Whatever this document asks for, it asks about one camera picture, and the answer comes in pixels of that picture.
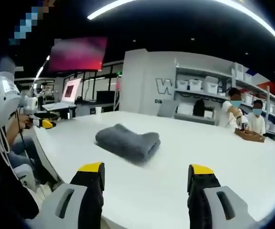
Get grey towel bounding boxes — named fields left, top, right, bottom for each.
left=94, top=123, right=162, bottom=167

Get open laptop pink screen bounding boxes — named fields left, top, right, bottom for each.
left=41, top=77, right=83, bottom=112

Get grey flat board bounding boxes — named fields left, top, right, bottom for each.
left=157, top=99, right=179, bottom=118

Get person's left hand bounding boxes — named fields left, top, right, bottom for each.
left=22, top=119, right=34, bottom=131

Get white worn device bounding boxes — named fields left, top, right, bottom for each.
left=0, top=56, right=21, bottom=127

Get person's white shoe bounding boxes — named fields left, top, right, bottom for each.
left=35, top=183, right=54, bottom=202

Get short ceiling light strip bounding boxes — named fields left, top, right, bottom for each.
left=34, top=55, right=51, bottom=80

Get person's legs in jeans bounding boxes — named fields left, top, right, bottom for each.
left=8, top=139, right=50, bottom=191

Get black monitor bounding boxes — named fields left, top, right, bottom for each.
left=96, top=90, right=116, bottom=105

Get hanging red screen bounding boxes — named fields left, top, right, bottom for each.
left=47, top=36, right=108, bottom=73

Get brown wooden tray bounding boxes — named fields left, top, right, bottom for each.
left=234, top=127, right=266, bottom=144

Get person's dark clothing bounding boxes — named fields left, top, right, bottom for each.
left=0, top=119, right=41, bottom=229

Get black backpack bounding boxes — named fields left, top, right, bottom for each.
left=193, top=98, right=206, bottom=117

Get grey shelf unit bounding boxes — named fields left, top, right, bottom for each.
left=173, top=62, right=275, bottom=135

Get row of white storage boxes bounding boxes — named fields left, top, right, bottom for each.
left=176, top=62, right=275, bottom=133

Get long ceiling light strip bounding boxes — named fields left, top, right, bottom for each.
left=87, top=0, right=275, bottom=52

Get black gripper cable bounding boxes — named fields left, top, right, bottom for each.
left=13, top=106, right=34, bottom=167

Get white device cable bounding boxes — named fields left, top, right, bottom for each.
left=0, top=125, right=18, bottom=177

